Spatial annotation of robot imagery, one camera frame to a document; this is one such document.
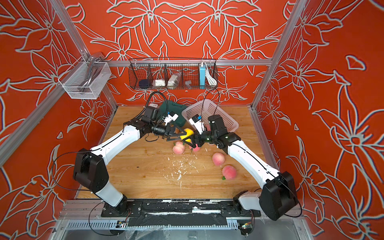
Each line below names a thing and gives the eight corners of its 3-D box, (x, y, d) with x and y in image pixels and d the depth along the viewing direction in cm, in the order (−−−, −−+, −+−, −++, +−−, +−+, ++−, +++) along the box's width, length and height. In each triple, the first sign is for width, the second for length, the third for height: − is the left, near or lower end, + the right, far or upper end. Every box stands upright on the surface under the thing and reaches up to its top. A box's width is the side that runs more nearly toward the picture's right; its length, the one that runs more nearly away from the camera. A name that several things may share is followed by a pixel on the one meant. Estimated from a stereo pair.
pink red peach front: (223, 179, 82) (224, 176, 79) (221, 168, 87) (222, 165, 83) (235, 179, 82) (237, 176, 79) (233, 168, 87) (235, 165, 83)
